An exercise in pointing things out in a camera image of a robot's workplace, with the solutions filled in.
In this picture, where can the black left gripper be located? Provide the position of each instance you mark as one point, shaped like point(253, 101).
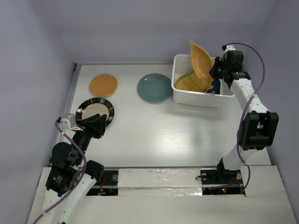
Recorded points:
point(227, 69)

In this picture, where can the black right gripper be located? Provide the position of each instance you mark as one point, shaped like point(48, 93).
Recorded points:
point(91, 128)

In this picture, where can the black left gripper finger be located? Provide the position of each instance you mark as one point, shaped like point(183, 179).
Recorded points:
point(90, 121)
point(101, 126)

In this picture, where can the dark blue leaf plate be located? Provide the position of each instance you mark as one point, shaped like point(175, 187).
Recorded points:
point(215, 87)

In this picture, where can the orange fish-shaped woven basket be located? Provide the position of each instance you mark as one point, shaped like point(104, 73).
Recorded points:
point(201, 62)

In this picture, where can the green yellow bamboo tray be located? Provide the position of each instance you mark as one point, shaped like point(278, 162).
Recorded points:
point(191, 82)

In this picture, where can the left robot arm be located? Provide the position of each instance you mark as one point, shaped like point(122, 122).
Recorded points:
point(72, 175)

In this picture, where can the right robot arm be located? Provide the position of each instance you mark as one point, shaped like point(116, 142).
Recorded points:
point(209, 130)

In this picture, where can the white plastic bin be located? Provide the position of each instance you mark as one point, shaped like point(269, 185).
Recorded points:
point(181, 66)

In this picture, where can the striped rim round plate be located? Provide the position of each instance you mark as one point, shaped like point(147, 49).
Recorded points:
point(94, 106)

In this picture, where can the round orange woven plate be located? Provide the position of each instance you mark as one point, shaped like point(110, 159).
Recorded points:
point(103, 85)

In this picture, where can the teal round ceramic plate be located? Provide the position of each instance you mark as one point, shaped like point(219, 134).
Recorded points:
point(154, 87)

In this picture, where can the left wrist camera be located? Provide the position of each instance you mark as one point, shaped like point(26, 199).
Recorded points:
point(68, 122)

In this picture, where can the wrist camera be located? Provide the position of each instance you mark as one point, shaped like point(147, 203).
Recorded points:
point(68, 122)
point(227, 48)

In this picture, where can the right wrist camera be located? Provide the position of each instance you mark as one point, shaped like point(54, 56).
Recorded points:
point(227, 48)

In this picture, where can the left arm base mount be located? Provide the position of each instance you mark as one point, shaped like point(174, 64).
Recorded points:
point(108, 186)

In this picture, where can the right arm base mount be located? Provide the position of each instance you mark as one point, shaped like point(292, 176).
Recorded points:
point(214, 184)

